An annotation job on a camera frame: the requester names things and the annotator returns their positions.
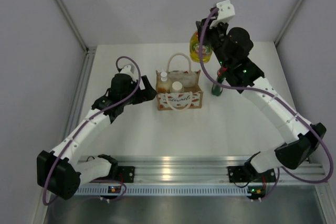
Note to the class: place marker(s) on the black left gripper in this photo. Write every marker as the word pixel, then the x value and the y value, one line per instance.
pixel 149 92

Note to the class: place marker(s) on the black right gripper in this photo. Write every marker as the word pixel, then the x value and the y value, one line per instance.
pixel 208 31

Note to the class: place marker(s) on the watermelon print canvas bag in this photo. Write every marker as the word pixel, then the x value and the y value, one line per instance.
pixel 192 96

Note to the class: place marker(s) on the dark green red-cap bottle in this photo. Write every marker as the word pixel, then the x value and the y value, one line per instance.
pixel 217 90

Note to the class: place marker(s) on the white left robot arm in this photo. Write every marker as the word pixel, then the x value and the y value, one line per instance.
pixel 60 170

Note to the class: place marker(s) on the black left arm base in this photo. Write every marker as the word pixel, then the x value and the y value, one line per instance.
pixel 126 174

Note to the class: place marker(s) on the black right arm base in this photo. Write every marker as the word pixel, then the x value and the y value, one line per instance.
pixel 238 175

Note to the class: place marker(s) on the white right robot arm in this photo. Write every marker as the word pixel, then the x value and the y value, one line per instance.
pixel 299 137

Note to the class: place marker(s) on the beige pump soap bottle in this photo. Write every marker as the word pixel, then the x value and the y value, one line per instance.
pixel 164 83

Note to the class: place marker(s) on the white cap jar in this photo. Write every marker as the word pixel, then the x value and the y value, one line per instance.
pixel 176 87

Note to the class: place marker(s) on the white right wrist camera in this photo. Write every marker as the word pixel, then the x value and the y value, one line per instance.
pixel 225 11

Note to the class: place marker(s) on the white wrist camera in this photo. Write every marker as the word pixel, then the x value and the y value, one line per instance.
pixel 128 69
pixel 225 11

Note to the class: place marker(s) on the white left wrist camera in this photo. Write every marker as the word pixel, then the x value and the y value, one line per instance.
pixel 128 69

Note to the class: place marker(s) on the aluminium mounting rail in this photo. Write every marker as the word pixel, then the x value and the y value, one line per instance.
pixel 195 176

